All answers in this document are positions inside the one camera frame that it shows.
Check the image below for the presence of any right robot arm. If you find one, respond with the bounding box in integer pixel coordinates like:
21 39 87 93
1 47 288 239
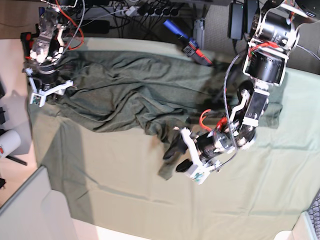
20 0 86 101

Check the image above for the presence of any light green table cloth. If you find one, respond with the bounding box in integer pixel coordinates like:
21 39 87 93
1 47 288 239
26 37 320 232

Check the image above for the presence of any blue orange clamp,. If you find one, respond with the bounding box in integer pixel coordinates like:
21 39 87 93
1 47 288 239
20 32 39 60
163 19 213 67

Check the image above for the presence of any blue orange clamp, left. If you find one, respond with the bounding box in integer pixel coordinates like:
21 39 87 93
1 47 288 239
20 32 39 60

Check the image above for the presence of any black power adapter,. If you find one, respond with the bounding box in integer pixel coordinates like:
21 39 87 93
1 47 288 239
243 0 260 34
227 2 244 40

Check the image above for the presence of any blue orange clamp, middle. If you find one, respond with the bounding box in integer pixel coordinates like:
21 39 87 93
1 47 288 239
163 19 213 67

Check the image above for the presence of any white paper roll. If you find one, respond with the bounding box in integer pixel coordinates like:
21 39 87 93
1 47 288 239
0 129 21 159

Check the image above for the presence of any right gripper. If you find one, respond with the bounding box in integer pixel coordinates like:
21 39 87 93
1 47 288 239
23 61 65 97

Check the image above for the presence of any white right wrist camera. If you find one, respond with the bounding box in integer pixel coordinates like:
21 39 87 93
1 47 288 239
24 67 74 108

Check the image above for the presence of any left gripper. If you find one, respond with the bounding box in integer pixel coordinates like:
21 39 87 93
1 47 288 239
162 129 239 173

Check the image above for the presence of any black power brick, left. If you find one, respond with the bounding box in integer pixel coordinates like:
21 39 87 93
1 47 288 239
81 20 110 34

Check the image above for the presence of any aluminium frame post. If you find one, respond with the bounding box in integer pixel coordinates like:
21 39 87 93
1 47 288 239
193 18 205 49

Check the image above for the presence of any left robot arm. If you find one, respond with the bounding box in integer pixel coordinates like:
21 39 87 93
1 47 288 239
166 0 320 177

